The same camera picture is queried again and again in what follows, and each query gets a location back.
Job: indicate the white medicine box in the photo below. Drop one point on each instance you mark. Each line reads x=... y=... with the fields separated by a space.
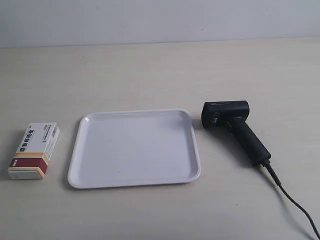
x=32 y=157

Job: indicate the white plastic tray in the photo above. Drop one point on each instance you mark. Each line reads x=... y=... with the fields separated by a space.
x=134 y=148

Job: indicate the black handheld barcode scanner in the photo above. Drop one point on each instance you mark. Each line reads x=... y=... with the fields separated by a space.
x=233 y=115

